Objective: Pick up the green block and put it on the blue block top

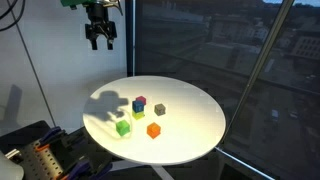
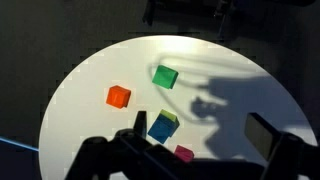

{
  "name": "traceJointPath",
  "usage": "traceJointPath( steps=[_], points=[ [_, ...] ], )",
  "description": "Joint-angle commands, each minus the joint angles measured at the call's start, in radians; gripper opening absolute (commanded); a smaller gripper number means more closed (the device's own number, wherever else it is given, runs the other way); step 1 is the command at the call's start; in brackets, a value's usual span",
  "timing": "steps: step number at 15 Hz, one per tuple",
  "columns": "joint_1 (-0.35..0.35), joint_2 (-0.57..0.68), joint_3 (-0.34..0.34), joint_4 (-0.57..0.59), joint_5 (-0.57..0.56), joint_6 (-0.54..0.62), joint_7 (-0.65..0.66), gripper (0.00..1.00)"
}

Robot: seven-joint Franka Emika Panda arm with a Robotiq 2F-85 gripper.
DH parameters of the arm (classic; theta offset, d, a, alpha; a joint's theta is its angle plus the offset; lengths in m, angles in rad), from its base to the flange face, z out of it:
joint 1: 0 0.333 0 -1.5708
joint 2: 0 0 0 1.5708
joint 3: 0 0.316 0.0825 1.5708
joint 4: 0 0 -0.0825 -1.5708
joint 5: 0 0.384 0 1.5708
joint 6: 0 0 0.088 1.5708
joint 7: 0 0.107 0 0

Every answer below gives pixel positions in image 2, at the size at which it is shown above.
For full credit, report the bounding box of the grey metal window floor rail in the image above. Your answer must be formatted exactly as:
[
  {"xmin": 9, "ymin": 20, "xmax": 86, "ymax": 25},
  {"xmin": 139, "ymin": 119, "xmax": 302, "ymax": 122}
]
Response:
[{"xmin": 0, "ymin": 135, "xmax": 40, "ymax": 153}]

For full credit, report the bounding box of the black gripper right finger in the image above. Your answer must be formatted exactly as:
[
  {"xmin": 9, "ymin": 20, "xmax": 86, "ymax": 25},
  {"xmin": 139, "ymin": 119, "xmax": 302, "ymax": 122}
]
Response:
[{"xmin": 244, "ymin": 112, "xmax": 320, "ymax": 180}]

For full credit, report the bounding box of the blue block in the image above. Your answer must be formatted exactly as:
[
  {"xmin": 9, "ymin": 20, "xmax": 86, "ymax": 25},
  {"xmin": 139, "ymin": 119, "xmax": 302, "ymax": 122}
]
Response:
[{"xmin": 147, "ymin": 114, "xmax": 176, "ymax": 145}]

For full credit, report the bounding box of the yellow-green block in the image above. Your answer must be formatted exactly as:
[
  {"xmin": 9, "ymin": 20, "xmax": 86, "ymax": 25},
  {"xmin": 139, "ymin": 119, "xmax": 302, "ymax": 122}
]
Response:
[{"xmin": 158, "ymin": 108, "xmax": 181, "ymax": 138}]

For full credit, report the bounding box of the green block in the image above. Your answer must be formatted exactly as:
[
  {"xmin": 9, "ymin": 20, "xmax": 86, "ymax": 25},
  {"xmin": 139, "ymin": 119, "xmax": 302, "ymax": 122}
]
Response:
[{"xmin": 151, "ymin": 64, "xmax": 179, "ymax": 90}]

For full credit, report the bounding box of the pink block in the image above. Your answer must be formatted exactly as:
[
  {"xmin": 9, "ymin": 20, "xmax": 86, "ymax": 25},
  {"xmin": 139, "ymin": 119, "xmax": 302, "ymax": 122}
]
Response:
[{"xmin": 173, "ymin": 144, "xmax": 195, "ymax": 164}]

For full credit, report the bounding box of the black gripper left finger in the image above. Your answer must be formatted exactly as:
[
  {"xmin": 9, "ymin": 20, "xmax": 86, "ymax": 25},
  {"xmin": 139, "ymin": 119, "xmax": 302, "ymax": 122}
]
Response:
[{"xmin": 64, "ymin": 110, "xmax": 188, "ymax": 180}]

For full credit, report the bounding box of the orange block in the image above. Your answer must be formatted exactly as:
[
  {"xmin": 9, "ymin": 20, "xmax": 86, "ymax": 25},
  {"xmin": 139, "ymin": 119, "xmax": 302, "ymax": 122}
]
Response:
[{"xmin": 105, "ymin": 85, "xmax": 132, "ymax": 110}]

